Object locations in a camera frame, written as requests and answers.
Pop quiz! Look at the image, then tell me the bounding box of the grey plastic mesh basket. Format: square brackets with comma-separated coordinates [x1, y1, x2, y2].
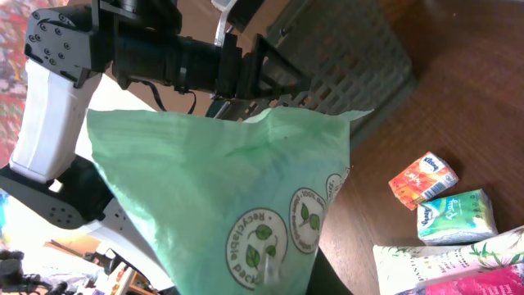
[208, 0, 417, 148]

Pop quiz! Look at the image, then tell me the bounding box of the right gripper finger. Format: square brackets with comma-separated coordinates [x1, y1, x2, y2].
[310, 248, 353, 295]

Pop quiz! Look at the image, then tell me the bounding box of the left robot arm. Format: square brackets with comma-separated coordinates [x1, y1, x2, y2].
[1, 0, 310, 291]

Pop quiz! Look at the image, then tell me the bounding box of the orange tissue pack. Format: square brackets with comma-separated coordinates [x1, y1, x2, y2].
[388, 152, 459, 211]

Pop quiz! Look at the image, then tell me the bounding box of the red purple tissue pack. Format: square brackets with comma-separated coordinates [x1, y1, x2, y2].
[400, 263, 523, 295]

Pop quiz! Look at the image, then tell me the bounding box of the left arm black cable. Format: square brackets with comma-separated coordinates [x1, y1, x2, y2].
[142, 79, 197, 116]

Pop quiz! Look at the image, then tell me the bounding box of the green wet wipes pack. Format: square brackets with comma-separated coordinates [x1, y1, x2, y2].
[87, 107, 363, 294]

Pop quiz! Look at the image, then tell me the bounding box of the white tube with cork cap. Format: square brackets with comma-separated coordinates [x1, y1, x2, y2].
[373, 226, 523, 294]

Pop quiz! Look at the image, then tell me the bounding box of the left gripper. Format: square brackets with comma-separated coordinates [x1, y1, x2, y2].
[235, 34, 311, 100]

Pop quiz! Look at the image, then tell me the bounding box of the teal tissue pack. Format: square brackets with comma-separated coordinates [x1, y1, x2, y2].
[417, 189, 499, 246]

